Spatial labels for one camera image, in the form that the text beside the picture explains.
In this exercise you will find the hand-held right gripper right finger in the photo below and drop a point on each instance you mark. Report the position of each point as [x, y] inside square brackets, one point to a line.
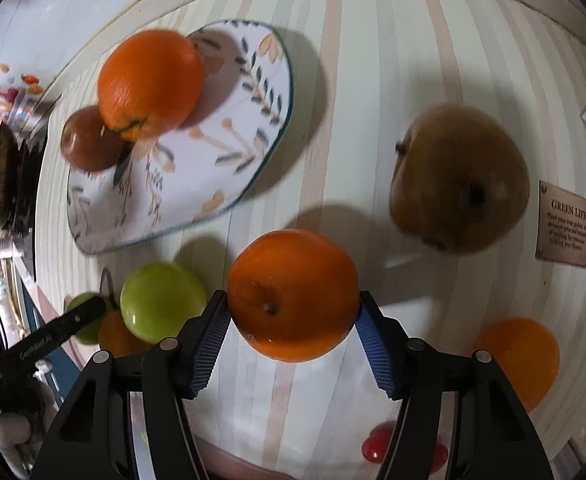
[373, 350]

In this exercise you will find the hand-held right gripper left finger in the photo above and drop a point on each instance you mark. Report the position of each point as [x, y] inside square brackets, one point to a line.
[211, 350]

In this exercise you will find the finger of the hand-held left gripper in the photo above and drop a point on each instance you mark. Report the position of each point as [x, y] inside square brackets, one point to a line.
[68, 325]

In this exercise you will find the green apple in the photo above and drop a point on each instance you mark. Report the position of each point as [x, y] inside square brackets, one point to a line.
[160, 300]
[90, 332]

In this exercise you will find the small orange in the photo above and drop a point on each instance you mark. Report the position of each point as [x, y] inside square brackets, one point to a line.
[118, 340]

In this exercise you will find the red fruit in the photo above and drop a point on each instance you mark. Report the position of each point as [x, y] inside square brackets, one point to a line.
[379, 447]

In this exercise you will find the red-brown apple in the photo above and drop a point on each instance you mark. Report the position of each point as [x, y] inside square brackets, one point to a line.
[85, 145]

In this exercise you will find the brown pear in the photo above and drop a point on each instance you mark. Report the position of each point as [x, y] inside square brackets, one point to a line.
[458, 180]

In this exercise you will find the floral ceramic plate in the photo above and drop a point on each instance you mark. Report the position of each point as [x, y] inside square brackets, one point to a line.
[223, 125]

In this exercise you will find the brown printed label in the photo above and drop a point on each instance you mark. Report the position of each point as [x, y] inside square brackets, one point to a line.
[565, 225]

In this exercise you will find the large orange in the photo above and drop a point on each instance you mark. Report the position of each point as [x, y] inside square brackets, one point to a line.
[148, 82]

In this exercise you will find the striped tablecloth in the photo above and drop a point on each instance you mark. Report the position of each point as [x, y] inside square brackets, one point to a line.
[363, 85]

